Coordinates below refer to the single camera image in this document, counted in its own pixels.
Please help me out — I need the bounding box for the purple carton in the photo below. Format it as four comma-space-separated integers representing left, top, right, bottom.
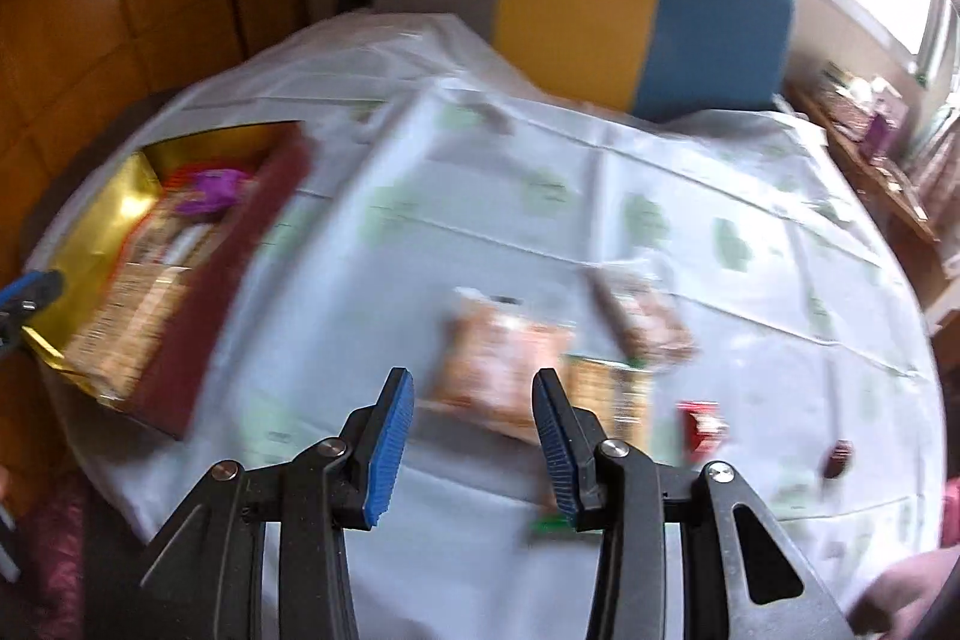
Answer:
857, 110, 900, 163

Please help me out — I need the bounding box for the purple candy wrapper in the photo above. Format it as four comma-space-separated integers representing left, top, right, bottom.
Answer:
176, 170, 251, 218

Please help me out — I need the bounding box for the orange red snack bag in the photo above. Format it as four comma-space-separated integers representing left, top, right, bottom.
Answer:
160, 159, 257, 191

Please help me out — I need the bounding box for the sesame cake clear pack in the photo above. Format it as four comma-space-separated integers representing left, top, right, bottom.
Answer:
423, 287, 576, 443

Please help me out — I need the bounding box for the red gold gift box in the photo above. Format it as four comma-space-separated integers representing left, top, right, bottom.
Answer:
21, 120, 316, 440

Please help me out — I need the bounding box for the wooden side table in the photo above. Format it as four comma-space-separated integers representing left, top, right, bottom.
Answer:
784, 81, 947, 310

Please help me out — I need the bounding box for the puffed rice cake pack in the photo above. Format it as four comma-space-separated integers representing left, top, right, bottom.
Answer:
65, 263, 190, 399

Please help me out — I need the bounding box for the cracker pack black label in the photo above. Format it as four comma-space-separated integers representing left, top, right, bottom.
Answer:
527, 352, 655, 536

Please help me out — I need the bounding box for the small red candy packet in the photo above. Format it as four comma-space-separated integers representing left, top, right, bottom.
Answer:
677, 399, 729, 466

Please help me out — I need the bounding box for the white milk snack packet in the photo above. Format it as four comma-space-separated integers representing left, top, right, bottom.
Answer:
587, 265, 697, 367

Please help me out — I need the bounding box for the pink sleeve forearm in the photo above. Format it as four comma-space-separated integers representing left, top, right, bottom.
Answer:
848, 546, 958, 640

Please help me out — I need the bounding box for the red dried jujube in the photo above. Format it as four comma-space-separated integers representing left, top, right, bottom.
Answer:
820, 438, 854, 481

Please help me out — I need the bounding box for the patterned tissue box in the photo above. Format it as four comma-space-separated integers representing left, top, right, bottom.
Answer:
814, 74, 872, 143

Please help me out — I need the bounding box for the pink floral curtain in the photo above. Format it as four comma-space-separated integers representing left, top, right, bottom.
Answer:
903, 104, 958, 234

